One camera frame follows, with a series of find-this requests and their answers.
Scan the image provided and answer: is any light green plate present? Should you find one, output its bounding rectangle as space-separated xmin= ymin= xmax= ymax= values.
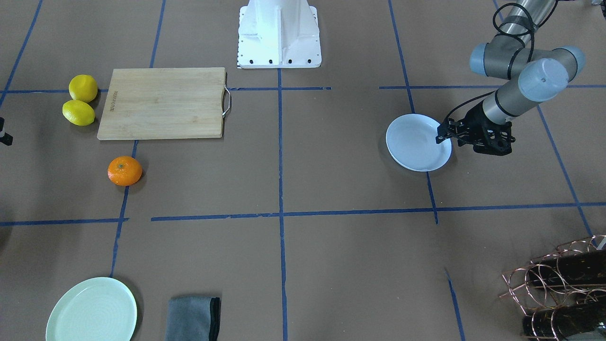
xmin=45 ymin=277 xmax=138 ymax=341

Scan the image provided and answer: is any yellow lemon near board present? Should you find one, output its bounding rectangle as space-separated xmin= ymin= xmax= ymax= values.
xmin=62 ymin=99 xmax=96 ymax=126

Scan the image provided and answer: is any yellow lemon outer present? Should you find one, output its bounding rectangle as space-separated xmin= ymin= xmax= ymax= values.
xmin=68 ymin=75 xmax=98 ymax=103

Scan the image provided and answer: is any light blue plate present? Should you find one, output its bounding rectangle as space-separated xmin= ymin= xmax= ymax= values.
xmin=385 ymin=114 xmax=452 ymax=172

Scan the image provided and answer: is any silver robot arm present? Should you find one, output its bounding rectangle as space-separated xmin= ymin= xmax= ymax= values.
xmin=435 ymin=0 xmax=587 ymax=156

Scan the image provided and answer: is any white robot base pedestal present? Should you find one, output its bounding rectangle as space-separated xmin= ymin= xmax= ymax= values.
xmin=237 ymin=0 xmax=322 ymax=69

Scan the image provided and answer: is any grey folded cloth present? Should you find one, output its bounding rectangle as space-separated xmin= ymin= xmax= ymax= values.
xmin=165 ymin=296 xmax=222 ymax=341

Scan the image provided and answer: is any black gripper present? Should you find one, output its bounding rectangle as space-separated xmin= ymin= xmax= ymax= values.
xmin=436 ymin=107 xmax=516 ymax=157

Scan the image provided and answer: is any copper wire bottle rack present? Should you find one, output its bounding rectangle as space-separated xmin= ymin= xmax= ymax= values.
xmin=501 ymin=235 xmax=606 ymax=341

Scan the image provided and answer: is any green wine bottle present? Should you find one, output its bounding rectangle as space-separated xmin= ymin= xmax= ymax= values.
xmin=522 ymin=302 xmax=606 ymax=341
xmin=526 ymin=250 xmax=606 ymax=290

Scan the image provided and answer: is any orange fruit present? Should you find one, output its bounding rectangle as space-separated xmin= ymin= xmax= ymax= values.
xmin=107 ymin=155 xmax=143 ymax=187

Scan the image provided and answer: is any wooden cutting board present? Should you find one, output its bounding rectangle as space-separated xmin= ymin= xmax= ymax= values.
xmin=97 ymin=67 xmax=232 ymax=141

